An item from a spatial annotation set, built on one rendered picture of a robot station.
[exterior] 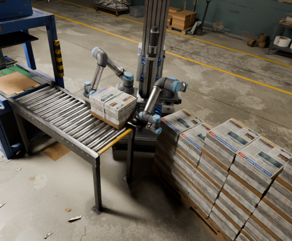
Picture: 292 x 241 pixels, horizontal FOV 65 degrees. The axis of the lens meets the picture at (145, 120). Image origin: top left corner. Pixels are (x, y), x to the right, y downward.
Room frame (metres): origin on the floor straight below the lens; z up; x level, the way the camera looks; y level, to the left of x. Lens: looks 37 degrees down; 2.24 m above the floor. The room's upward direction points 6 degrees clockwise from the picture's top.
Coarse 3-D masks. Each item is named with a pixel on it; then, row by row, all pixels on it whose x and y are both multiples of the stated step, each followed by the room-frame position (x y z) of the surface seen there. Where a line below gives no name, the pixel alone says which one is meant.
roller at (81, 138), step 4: (100, 124) 1.76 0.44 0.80; (104, 124) 1.78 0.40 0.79; (96, 128) 1.70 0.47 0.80; (100, 128) 1.73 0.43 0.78; (88, 132) 1.62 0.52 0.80; (92, 132) 1.64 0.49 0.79; (84, 136) 1.57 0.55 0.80; (88, 136) 1.59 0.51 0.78; (80, 140) 1.52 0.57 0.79; (84, 140) 1.55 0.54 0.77
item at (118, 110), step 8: (120, 96) 1.95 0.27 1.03; (128, 96) 1.96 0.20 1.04; (112, 104) 1.79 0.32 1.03; (120, 104) 1.80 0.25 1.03; (128, 104) 1.83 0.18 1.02; (136, 104) 1.94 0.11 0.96; (112, 112) 1.74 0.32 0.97; (120, 112) 1.74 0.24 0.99; (128, 112) 1.83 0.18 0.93; (112, 120) 1.75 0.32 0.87; (120, 120) 1.73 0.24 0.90
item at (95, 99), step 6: (102, 90) 2.02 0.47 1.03; (108, 90) 2.03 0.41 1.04; (114, 90) 2.04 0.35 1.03; (90, 96) 1.90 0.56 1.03; (96, 96) 1.90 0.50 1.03; (102, 96) 1.91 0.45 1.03; (108, 96) 1.93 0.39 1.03; (90, 102) 1.90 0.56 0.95; (96, 102) 1.85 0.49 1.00; (96, 108) 1.86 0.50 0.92
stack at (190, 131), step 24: (168, 120) 1.91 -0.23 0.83; (192, 120) 1.95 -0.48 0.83; (168, 144) 1.79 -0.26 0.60; (192, 144) 1.58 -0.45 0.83; (168, 168) 1.75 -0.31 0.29; (192, 168) 1.52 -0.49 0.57; (216, 168) 1.36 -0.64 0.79; (192, 192) 1.46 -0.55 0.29; (216, 192) 1.28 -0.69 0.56; (240, 192) 1.16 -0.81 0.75; (216, 216) 1.22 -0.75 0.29; (240, 216) 1.10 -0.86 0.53; (216, 240) 1.14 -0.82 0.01
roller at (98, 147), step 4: (120, 128) 1.74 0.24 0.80; (124, 128) 1.75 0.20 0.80; (116, 132) 1.67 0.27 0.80; (120, 132) 1.69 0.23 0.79; (112, 136) 1.61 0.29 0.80; (116, 136) 1.63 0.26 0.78; (104, 140) 1.55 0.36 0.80; (108, 140) 1.55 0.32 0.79; (112, 140) 1.58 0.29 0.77; (100, 144) 1.48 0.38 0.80; (104, 144) 1.50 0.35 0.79; (96, 148) 1.43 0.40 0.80; (100, 148) 1.45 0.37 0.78; (96, 152) 1.41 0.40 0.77
